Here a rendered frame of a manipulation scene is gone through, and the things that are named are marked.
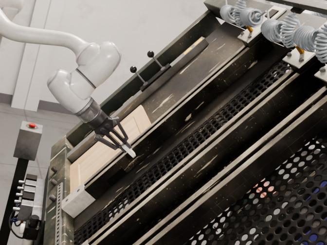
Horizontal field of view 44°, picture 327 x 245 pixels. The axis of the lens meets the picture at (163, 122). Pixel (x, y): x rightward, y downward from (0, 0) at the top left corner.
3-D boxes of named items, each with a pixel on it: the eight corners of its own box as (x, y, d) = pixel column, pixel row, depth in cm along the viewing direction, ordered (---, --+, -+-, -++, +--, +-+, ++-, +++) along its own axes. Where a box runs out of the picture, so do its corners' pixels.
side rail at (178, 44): (79, 146, 246) (65, 133, 241) (218, 24, 236) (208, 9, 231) (79, 150, 240) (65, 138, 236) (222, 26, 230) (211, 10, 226)
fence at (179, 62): (72, 158, 221) (66, 153, 219) (206, 42, 212) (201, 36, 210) (72, 162, 216) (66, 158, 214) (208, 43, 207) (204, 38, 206)
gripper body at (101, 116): (84, 126, 150) (102, 142, 154) (101, 111, 149) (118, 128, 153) (84, 119, 157) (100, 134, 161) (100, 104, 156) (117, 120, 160)
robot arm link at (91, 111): (92, 100, 146) (103, 112, 149) (90, 93, 155) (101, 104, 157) (73, 117, 147) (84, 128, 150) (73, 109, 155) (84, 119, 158)
